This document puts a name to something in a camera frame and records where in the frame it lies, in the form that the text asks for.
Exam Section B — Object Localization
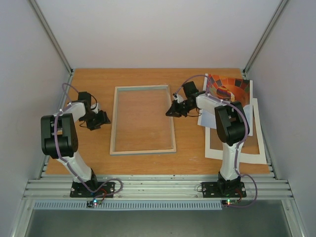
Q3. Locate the colourful balloon photo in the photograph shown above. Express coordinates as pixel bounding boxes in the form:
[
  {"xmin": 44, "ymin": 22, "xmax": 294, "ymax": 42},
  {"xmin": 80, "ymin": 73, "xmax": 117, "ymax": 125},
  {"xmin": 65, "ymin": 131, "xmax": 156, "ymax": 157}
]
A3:
[{"xmin": 203, "ymin": 74, "xmax": 253, "ymax": 136}]

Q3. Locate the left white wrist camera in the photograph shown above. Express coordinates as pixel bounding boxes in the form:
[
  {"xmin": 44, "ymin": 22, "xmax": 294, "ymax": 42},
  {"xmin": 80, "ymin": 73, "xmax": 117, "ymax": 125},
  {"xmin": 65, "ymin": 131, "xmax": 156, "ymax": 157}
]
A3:
[{"xmin": 91, "ymin": 103, "xmax": 100, "ymax": 114}]

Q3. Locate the left aluminium corner post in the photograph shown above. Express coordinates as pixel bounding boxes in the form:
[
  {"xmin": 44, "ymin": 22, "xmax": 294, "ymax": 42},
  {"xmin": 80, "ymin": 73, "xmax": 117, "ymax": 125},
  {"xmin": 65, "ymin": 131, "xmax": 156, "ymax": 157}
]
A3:
[{"xmin": 28, "ymin": 0, "xmax": 73, "ymax": 75}]

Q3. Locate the aluminium corner post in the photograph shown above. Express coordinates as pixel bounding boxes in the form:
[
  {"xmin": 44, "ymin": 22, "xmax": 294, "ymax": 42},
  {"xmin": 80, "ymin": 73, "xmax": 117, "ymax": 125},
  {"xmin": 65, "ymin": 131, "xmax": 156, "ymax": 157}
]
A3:
[
  {"xmin": 241, "ymin": 0, "xmax": 289, "ymax": 78},
  {"xmin": 28, "ymin": 0, "xmax": 73, "ymax": 75}
]

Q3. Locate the right small circuit board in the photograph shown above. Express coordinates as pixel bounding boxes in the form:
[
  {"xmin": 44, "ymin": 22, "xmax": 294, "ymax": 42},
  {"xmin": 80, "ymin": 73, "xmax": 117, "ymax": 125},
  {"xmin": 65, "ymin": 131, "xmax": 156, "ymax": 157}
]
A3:
[{"xmin": 222, "ymin": 199, "xmax": 240, "ymax": 206}]

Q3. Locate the right aluminium corner post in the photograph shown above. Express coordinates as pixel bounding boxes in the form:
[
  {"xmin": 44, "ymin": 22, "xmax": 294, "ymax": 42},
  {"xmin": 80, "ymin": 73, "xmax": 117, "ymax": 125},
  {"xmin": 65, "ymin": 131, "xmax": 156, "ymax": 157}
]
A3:
[{"xmin": 241, "ymin": 0, "xmax": 289, "ymax": 78}]

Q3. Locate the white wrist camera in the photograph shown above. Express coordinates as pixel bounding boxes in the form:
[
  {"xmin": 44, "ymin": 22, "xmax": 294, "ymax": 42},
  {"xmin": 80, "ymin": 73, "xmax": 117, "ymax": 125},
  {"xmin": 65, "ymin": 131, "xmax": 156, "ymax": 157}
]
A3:
[
  {"xmin": 91, "ymin": 103, "xmax": 100, "ymax": 114},
  {"xmin": 173, "ymin": 93, "xmax": 184, "ymax": 103}
]

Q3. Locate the white mat board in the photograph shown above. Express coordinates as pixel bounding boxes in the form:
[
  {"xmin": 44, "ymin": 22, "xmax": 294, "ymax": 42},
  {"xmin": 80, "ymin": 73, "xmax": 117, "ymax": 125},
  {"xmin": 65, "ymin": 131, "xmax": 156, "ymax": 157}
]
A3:
[{"xmin": 205, "ymin": 98, "xmax": 267, "ymax": 164}]

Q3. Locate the aluminium front rail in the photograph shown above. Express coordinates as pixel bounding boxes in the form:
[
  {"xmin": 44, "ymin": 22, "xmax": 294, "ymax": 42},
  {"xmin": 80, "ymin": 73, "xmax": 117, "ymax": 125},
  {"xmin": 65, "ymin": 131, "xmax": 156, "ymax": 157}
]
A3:
[{"xmin": 23, "ymin": 173, "xmax": 293, "ymax": 200}]

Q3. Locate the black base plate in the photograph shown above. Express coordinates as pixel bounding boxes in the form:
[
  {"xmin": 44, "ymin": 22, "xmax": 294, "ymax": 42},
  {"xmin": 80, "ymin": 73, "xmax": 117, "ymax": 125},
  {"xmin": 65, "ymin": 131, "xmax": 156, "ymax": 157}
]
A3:
[
  {"xmin": 69, "ymin": 181, "xmax": 116, "ymax": 198},
  {"xmin": 201, "ymin": 182, "xmax": 247, "ymax": 198}
]

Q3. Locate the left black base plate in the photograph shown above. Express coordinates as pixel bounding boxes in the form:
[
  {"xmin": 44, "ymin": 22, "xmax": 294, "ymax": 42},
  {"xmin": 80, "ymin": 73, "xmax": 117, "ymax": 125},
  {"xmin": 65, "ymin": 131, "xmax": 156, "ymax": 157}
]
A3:
[{"xmin": 69, "ymin": 181, "xmax": 116, "ymax": 198}]

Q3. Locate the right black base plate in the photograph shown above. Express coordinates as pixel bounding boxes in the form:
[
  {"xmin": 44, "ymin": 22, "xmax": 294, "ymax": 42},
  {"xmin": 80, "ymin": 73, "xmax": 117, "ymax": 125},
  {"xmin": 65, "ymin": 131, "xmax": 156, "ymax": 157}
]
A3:
[{"xmin": 201, "ymin": 182, "xmax": 247, "ymax": 198}]

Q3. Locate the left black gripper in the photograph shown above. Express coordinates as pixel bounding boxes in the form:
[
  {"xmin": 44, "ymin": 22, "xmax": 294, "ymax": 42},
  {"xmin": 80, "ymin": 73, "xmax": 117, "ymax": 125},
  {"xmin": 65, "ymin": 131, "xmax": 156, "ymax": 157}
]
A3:
[{"xmin": 81, "ymin": 110, "xmax": 111, "ymax": 130}]

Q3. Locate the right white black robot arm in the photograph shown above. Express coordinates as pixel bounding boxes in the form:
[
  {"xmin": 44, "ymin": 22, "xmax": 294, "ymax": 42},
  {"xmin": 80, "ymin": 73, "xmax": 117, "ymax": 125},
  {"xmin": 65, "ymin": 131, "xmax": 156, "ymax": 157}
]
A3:
[{"xmin": 165, "ymin": 81, "xmax": 249, "ymax": 197}]

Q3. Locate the left small circuit board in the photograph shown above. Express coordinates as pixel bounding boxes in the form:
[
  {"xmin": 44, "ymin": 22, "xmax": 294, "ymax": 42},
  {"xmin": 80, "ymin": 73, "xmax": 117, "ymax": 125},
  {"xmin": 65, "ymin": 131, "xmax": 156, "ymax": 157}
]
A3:
[{"xmin": 86, "ymin": 200, "xmax": 103, "ymax": 208}]

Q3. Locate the teal picture frame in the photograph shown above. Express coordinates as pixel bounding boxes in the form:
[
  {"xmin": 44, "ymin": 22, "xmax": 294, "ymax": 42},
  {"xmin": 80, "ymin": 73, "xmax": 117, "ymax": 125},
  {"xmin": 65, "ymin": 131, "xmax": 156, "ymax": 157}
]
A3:
[{"xmin": 109, "ymin": 84, "xmax": 177, "ymax": 156}]

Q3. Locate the grey slotted cable duct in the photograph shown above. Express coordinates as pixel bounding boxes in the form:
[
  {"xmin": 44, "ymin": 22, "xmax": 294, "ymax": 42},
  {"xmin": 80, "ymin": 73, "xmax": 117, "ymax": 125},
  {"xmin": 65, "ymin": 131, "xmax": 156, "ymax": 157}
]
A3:
[{"xmin": 33, "ymin": 200, "xmax": 222, "ymax": 211}]

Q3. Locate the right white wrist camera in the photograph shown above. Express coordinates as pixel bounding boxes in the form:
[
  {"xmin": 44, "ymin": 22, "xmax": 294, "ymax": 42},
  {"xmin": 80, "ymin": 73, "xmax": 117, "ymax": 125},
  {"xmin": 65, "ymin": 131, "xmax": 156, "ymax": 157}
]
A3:
[{"xmin": 173, "ymin": 93, "xmax": 184, "ymax": 103}]

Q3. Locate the small circuit board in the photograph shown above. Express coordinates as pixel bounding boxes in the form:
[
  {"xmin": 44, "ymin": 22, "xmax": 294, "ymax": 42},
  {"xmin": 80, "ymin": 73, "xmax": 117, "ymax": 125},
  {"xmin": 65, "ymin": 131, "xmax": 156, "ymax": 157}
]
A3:
[
  {"xmin": 222, "ymin": 199, "xmax": 240, "ymax": 206},
  {"xmin": 86, "ymin": 200, "xmax": 103, "ymax": 208}
]

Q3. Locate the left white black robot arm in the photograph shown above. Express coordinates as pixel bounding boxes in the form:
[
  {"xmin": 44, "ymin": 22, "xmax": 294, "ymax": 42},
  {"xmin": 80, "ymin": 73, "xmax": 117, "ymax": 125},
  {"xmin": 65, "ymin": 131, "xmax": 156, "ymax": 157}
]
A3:
[{"xmin": 40, "ymin": 91, "xmax": 111, "ymax": 197}]

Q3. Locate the clear acrylic sheet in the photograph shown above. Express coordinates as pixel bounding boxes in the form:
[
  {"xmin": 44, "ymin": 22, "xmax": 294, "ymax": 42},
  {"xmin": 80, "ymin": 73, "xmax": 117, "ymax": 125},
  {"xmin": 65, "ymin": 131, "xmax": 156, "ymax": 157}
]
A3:
[{"xmin": 114, "ymin": 88, "xmax": 173, "ymax": 151}]

